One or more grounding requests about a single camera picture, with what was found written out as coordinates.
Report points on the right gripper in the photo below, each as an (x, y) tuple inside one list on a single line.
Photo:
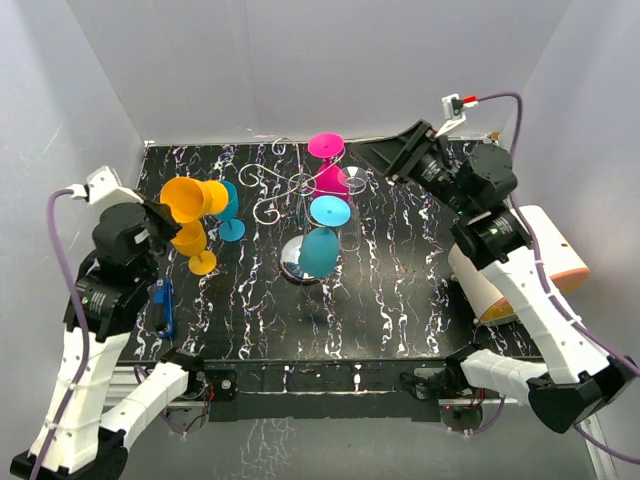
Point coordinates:
[(394, 155)]

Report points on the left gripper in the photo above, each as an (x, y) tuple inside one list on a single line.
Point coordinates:
[(163, 212)]

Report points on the orange wine glass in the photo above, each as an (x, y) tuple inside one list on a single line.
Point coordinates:
[(190, 199), (191, 241)]

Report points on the magenta wine glass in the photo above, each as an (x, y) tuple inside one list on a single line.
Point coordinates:
[(327, 147)]

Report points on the clear wine glass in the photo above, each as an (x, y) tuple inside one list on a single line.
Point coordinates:
[(355, 179)]

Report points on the blue wine glass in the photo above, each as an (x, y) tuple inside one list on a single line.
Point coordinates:
[(320, 247), (231, 229)]

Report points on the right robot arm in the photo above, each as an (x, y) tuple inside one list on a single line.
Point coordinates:
[(577, 377)]

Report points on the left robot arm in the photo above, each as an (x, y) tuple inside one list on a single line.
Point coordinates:
[(79, 438)]

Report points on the chrome wine glass rack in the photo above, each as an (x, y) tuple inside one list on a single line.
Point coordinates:
[(299, 189)]

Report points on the blue carabiner clip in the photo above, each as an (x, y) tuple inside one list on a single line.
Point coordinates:
[(162, 308)]

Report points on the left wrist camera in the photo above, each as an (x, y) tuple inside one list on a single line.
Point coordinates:
[(103, 189)]

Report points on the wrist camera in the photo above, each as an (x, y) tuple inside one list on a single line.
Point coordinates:
[(103, 189), (454, 110)]

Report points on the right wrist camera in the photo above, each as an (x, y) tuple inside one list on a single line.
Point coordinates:
[(454, 110)]

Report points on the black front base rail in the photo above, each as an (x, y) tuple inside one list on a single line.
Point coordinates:
[(332, 389)]

